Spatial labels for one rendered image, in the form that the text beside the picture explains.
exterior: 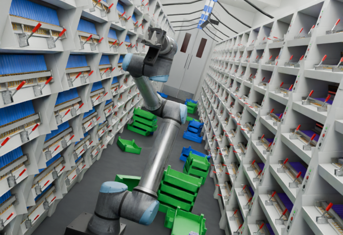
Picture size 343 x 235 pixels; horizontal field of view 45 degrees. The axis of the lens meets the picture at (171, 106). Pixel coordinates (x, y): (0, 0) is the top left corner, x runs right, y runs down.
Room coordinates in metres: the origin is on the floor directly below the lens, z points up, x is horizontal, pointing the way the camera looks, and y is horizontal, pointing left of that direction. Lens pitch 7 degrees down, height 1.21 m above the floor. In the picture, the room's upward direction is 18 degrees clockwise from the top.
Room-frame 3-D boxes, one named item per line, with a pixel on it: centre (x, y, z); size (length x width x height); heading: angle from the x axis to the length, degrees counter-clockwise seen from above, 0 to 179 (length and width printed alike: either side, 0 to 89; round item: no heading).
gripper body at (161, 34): (1.82, 0.15, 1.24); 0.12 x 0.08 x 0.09; 167
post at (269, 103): (3.18, -0.77, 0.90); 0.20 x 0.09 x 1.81; 90
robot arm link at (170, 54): (1.98, 0.11, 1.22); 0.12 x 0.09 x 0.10; 167
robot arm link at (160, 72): (1.98, 0.11, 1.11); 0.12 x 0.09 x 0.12; 77
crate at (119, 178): (3.07, 0.09, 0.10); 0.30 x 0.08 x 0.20; 125
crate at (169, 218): (2.93, -0.37, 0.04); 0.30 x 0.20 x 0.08; 90
